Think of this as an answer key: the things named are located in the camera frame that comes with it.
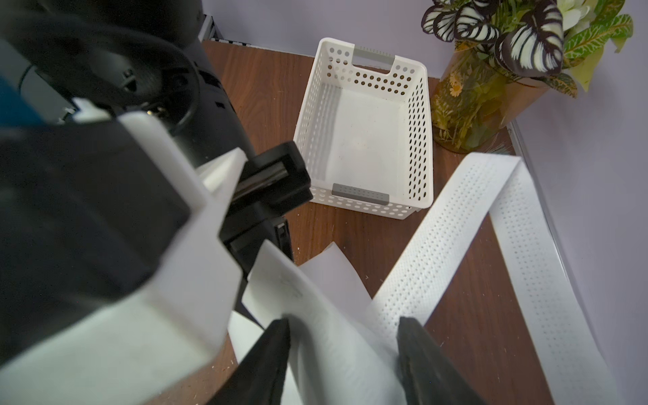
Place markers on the artificial plant with striped leaves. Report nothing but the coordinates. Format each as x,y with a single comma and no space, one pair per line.
508,54

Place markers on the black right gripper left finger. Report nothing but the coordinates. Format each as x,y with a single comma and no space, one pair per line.
260,377

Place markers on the white perforated plastic basket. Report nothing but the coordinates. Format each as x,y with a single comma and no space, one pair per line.
365,131

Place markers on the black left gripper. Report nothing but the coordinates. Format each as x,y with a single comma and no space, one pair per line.
127,56

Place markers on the white insulated delivery bag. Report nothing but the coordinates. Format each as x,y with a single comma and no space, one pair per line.
338,361

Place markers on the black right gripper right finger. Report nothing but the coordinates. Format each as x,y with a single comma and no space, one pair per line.
427,376

